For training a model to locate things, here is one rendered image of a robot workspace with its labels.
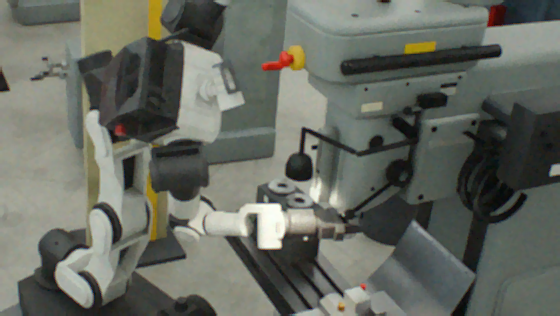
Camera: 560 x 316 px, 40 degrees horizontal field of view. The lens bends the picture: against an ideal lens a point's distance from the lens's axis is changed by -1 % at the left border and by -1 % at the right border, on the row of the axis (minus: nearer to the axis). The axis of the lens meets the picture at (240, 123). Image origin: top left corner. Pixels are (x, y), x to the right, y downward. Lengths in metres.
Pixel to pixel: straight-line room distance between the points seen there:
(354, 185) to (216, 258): 2.16
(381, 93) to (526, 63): 0.46
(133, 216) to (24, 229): 1.90
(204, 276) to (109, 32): 1.32
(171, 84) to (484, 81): 0.81
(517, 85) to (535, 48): 0.11
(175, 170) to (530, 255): 1.10
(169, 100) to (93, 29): 1.57
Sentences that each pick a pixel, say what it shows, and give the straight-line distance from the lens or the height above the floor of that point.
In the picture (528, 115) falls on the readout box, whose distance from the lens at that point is 1.90.
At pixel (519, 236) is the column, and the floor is 1.21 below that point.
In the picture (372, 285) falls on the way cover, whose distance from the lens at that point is 2.63.
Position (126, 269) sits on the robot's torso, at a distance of 2.77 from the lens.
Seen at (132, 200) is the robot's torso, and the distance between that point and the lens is 2.50.
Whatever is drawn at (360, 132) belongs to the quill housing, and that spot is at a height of 1.58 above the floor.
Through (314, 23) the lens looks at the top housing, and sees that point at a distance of 1.81.
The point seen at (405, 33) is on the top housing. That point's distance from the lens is 1.86.
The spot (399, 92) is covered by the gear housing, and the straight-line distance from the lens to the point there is 1.94.
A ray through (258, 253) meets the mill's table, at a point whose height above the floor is 0.91.
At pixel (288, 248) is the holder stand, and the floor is 0.97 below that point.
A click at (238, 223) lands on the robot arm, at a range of 2.20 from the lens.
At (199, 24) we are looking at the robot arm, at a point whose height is 1.73.
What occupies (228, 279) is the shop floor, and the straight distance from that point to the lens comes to 3.99.
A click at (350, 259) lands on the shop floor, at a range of 4.24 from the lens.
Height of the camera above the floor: 2.44
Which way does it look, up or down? 26 degrees down
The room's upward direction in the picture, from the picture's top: 4 degrees clockwise
